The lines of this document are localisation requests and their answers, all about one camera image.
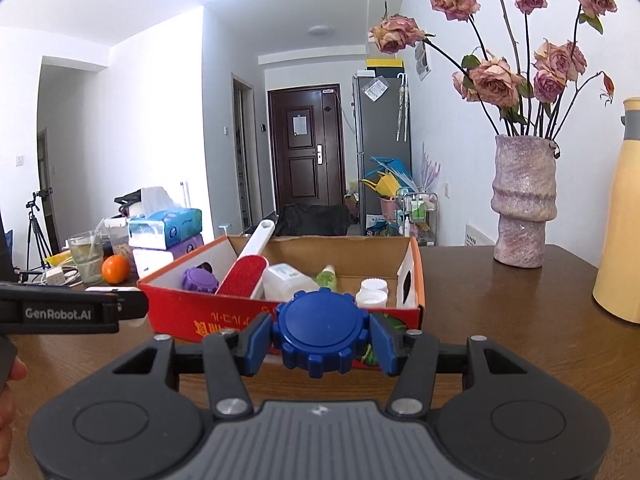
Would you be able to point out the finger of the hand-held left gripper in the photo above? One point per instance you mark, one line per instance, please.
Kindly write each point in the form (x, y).
(134, 306)

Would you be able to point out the yellow black box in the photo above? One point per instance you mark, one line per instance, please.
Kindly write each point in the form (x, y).
(384, 66)

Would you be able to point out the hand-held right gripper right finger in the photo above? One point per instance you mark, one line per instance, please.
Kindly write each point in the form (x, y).
(385, 345)

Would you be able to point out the dried pink rose bouquet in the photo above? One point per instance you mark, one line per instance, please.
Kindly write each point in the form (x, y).
(492, 77)

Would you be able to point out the white charger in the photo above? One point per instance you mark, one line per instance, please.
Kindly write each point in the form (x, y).
(55, 276)

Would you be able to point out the white pill bottle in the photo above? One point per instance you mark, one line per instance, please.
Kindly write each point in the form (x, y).
(375, 284)

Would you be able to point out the black tripod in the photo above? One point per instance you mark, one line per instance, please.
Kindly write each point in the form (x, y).
(36, 225)

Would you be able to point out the clear white-lidded food container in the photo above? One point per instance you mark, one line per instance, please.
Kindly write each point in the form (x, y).
(117, 242)

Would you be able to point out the pink textured vase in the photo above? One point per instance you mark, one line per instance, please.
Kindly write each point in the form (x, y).
(522, 195)

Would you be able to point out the blue gear-shaped lid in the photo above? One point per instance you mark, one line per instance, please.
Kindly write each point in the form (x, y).
(320, 330)

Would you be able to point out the grey refrigerator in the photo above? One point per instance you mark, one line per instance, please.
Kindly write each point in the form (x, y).
(380, 130)

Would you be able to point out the white ribbed caps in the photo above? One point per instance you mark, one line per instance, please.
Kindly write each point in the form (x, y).
(371, 299)

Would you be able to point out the orange red cardboard box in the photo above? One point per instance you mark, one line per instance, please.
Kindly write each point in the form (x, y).
(200, 310)

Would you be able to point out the blue white carton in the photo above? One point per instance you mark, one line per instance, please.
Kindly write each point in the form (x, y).
(375, 225)

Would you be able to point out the pink bucket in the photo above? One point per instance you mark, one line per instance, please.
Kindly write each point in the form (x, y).
(389, 209)

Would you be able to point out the yellow thermos jug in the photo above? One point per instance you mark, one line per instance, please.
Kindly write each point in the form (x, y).
(622, 235)

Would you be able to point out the blue tissue pack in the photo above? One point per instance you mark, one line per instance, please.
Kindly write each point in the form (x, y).
(170, 230)

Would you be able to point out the person's left hand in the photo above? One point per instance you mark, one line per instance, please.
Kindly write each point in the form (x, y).
(17, 369)

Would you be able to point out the white folded umbrella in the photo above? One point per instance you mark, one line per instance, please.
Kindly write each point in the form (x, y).
(399, 110)
(406, 107)

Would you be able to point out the purple round lid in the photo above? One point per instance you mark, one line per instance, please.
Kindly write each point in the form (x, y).
(200, 280)

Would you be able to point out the orange fruit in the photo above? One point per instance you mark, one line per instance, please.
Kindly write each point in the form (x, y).
(116, 269)

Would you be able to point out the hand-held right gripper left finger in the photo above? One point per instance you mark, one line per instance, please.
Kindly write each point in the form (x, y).
(257, 345)

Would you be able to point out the purple tissue pack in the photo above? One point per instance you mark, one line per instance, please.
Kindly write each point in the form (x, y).
(185, 247)

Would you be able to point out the yellow flat item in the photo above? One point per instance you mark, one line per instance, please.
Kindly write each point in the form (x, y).
(57, 258)

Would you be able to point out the bunch of purple hangers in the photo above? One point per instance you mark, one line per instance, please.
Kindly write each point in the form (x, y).
(430, 170)

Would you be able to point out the green spray bottle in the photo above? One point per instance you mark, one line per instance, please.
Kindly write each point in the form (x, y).
(326, 277)

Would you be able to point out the translucent cotton swab box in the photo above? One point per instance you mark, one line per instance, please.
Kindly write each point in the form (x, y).
(285, 285)

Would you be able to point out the clear bag with papers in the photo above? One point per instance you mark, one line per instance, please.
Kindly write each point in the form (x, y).
(375, 89)

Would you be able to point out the paper notice on door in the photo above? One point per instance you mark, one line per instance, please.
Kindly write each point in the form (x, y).
(299, 125)

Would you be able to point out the clear drinking glass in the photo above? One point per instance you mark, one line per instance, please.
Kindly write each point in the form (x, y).
(86, 260)

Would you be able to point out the dark brown entrance door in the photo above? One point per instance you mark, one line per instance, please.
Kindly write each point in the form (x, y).
(305, 170)

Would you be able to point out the red white lint brush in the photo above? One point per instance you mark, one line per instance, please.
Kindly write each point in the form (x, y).
(245, 275)

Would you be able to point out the round ceiling light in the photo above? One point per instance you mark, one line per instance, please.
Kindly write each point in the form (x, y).
(320, 30)

